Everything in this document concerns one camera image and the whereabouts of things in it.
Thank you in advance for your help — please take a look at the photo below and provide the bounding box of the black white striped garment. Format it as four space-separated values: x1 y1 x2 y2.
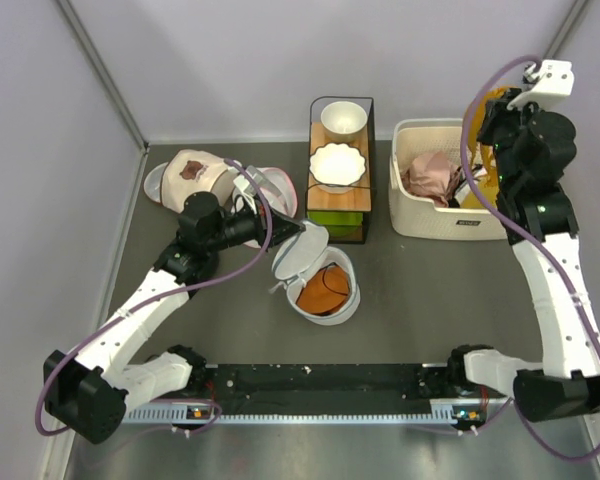
449 164 487 205

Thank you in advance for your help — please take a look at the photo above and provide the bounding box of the purple cable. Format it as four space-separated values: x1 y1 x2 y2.
459 54 600 461
34 158 274 436

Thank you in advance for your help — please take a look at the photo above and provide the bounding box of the beige bear cap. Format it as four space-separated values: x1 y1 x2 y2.
143 149 238 213

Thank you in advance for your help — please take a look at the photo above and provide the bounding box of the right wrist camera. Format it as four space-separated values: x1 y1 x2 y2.
507 59 575 110

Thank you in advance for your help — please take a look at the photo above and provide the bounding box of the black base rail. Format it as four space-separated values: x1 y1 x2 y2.
205 363 455 399

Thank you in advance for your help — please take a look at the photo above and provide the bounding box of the white mesh laundry bag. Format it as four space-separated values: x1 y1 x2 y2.
270 220 361 326

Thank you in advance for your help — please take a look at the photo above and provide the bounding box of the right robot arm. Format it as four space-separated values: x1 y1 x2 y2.
446 88 600 423

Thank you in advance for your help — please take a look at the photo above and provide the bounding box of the white scalloped plate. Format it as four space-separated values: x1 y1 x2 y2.
309 143 366 187

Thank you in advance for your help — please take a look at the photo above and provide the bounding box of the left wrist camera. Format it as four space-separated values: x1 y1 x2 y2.
232 166 266 210

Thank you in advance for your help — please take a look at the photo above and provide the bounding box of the pink-trimmed mesh laundry bag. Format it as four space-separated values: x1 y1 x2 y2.
231 166 298 249

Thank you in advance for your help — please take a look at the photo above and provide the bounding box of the yellow orange bra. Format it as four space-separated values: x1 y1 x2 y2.
462 85 511 194

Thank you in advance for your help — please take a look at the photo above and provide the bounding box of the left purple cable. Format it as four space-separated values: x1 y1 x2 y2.
34 158 274 436

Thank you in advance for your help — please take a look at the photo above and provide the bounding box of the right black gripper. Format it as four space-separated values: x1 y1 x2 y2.
474 87 547 190

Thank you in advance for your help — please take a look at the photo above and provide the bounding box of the white round bowl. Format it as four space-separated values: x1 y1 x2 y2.
320 100 368 142

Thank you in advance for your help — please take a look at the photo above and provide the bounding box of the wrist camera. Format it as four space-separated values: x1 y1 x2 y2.
507 59 575 110
232 166 266 210

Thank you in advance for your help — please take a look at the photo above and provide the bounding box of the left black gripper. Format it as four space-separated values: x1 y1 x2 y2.
205 191 305 253

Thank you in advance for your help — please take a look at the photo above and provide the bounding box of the cream plastic laundry basket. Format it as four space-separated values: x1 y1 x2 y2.
389 118 506 241

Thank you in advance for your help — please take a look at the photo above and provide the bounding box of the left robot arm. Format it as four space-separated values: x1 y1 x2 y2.
34 192 305 444

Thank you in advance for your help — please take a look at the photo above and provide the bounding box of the pink garment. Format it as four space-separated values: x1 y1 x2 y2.
402 151 461 208

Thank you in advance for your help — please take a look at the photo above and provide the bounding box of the black wire wooden rack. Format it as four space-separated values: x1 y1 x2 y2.
304 96 377 244

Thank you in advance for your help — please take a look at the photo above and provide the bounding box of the slotted cable duct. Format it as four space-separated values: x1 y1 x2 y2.
122 401 486 426

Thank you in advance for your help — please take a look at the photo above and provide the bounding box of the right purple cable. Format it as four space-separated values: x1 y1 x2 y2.
459 54 600 461

